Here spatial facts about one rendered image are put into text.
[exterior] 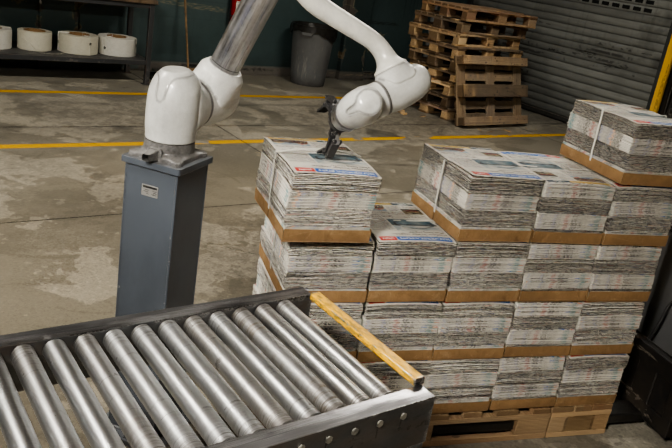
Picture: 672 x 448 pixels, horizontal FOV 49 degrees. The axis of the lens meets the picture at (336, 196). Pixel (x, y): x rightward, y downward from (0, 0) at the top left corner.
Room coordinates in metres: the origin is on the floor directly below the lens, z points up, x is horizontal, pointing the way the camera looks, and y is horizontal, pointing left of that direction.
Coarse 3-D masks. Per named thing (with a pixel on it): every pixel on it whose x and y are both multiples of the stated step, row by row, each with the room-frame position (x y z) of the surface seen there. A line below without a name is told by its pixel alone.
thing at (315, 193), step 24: (288, 168) 2.08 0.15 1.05; (312, 168) 2.08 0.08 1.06; (336, 168) 2.13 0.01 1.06; (360, 168) 2.17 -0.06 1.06; (288, 192) 2.04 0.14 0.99; (312, 192) 2.06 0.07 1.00; (336, 192) 2.09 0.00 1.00; (360, 192) 2.12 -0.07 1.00; (288, 216) 2.04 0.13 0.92; (312, 216) 2.07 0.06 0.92; (336, 216) 2.10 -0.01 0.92; (360, 216) 2.13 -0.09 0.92
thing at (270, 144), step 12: (264, 144) 2.35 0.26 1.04; (276, 144) 2.28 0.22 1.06; (288, 144) 2.31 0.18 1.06; (300, 144) 2.33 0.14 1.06; (312, 144) 2.36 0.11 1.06; (324, 144) 2.39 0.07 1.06; (264, 156) 2.33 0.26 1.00; (264, 168) 2.31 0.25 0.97; (264, 180) 2.28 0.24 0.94; (264, 192) 2.26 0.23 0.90
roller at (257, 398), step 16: (192, 320) 1.55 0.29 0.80; (192, 336) 1.51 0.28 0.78; (208, 336) 1.49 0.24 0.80; (208, 352) 1.45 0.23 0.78; (224, 352) 1.43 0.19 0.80; (224, 368) 1.39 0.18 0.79; (240, 368) 1.37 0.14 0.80; (240, 384) 1.33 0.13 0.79; (256, 384) 1.32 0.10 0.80; (256, 400) 1.28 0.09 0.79; (272, 400) 1.28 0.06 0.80; (272, 416) 1.23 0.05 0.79; (288, 416) 1.24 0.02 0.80
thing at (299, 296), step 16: (304, 288) 1.81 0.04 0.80; (192, 304) 1.62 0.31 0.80; (208, 304) 1.64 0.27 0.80; (224, 304) 1.65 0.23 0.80; (240, 304) 1.66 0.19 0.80; (256, 304) 1.68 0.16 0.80; (272, 304) 1.71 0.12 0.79; (304, 304) 1.77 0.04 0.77; (96, 320) 1.47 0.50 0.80; (112, 320) 1.48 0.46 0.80; (128, 320) 1.50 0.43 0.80; (144, 320) 1.51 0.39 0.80; (160, 320) 1.52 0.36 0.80; (176, 320) 1.55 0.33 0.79; (0, 336) 1.35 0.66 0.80; (16, 336) 1.36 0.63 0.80; (32, 336) 1.37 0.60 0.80; (48, 336) 1.38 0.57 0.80; (64, 336) 1.39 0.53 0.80; (96, 336) 1.43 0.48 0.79; (128, 336) 1.47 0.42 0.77; (0, 352) 1.31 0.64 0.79; (48, 368) 1.37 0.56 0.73; (80, 368) 1.41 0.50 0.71; (16, 384) 1.33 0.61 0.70
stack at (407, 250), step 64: (320, 256) 2.12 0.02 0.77; (384, 256) 2.21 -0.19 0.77; (448, 256) 2.28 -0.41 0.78; (512, 256) 2.37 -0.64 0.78; (576, 256) 2.47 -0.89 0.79; (320, 320) 2.13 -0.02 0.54; (384, 320) 2.21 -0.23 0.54; (448, 320) 2.29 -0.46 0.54; (512, 320) 2.40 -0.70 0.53; (576, 320) 2.49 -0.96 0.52; (448, 384) 2.32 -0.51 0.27; (512, 384) 2.42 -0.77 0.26
